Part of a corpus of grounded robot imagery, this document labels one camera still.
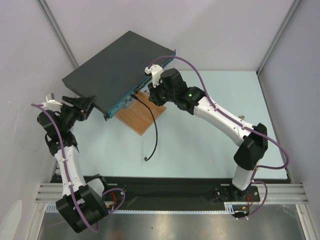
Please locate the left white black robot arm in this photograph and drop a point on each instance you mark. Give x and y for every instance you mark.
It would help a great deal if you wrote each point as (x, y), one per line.
(82, 204)

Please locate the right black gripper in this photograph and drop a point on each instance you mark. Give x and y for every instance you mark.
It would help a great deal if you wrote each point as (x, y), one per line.
(155, 94)

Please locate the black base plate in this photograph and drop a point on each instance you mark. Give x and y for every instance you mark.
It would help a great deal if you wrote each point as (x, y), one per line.
(180, 194)

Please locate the aluminium rail frame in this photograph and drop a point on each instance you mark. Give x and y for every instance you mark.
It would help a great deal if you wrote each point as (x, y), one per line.
(286, 215)

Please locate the dark grey network switch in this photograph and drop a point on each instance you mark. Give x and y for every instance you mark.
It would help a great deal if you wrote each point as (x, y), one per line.
(117, 72)

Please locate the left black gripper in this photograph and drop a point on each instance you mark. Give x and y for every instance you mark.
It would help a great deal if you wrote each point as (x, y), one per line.
(83, 106)

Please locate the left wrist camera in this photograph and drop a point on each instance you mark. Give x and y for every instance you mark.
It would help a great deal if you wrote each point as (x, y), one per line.
(51, 103)

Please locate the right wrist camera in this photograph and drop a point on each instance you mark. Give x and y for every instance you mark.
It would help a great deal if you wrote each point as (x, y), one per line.
(155, 71)

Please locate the white slotted cable duct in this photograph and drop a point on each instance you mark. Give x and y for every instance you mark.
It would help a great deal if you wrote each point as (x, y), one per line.
(175, 211)

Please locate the wooden board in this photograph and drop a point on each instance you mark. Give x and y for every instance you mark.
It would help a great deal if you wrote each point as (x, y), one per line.
(136, 116)

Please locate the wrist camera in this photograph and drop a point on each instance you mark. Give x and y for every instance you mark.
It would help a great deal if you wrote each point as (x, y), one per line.
(155, 71)
(51, 103)

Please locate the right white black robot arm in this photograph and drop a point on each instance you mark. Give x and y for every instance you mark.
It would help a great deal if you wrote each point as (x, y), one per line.
(169, 86)

